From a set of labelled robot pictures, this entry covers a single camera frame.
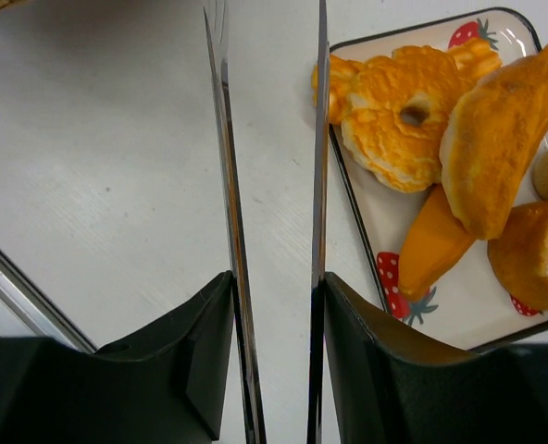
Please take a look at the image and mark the tall orange fake muffin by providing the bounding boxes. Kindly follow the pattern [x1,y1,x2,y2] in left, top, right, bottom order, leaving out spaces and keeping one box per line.
[488,201,548,311]

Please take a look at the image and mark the metal tongs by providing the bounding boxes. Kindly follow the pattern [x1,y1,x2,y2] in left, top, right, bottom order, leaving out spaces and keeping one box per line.
[204,1,318,443]

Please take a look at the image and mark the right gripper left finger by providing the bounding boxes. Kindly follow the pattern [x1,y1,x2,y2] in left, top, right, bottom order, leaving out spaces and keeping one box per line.
[95,271,233,443]

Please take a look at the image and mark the long orange fake baguette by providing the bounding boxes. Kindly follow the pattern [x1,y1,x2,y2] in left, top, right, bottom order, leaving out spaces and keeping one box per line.
[398,185,476,302]

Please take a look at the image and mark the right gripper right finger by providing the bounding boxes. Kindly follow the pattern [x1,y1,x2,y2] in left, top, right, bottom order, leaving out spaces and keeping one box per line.
[325,272,487,443]

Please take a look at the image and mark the flower ring fake bread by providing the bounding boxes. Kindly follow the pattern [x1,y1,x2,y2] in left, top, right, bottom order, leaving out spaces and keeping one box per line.
[341,45,467,193]

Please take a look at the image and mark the braided yellow fake bread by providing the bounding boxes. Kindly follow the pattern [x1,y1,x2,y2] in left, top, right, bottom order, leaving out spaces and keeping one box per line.
[329,38,503,125]

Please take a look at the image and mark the aluminium mounting rail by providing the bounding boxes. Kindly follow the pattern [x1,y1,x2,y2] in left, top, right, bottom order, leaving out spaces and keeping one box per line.
[0,250,96,353]

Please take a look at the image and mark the round orange fake bread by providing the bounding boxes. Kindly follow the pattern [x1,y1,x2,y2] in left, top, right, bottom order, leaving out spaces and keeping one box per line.
[440,44,548,240]

